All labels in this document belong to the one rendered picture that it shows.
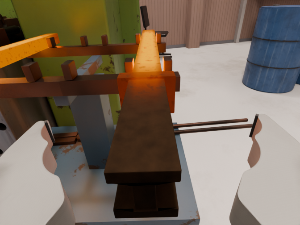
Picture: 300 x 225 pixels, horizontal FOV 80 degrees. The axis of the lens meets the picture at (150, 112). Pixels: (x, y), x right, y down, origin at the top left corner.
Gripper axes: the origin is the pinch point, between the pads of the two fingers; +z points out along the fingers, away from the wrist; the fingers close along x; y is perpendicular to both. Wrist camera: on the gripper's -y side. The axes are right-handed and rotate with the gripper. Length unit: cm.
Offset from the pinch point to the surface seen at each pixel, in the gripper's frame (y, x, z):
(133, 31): 6, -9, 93
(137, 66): -0.8, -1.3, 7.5
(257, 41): 39, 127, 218
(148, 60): -0.8, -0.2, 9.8
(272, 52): 48, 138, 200
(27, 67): -0.4, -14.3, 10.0
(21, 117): 21, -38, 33
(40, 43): 0.2, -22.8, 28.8
